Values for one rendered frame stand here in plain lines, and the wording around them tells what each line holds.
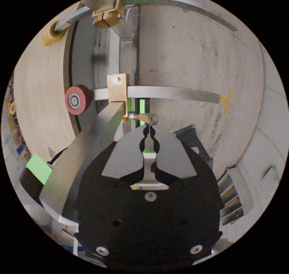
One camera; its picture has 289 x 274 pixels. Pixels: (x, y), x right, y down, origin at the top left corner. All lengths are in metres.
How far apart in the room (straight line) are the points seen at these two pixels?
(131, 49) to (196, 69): 0.93
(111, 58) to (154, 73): 0.67
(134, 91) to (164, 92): 0.08
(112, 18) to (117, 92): 0.19
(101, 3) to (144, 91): 0.25
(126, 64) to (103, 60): 0.17
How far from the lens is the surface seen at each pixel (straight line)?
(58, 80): 0.33
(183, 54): 1.22
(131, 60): 0.43
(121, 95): 0.26
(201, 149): 1.09
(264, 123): 2.68
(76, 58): 0.46
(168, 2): 0.26
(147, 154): 0.41
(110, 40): 0.57
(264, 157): 2.68
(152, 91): 0.26
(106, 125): 0.15
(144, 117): 0.16
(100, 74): 0.55
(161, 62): 1.14
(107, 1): 0.20
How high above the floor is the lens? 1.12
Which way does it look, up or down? 60 degrees down
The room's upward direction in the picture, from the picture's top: 178 degrees counter-clockwise
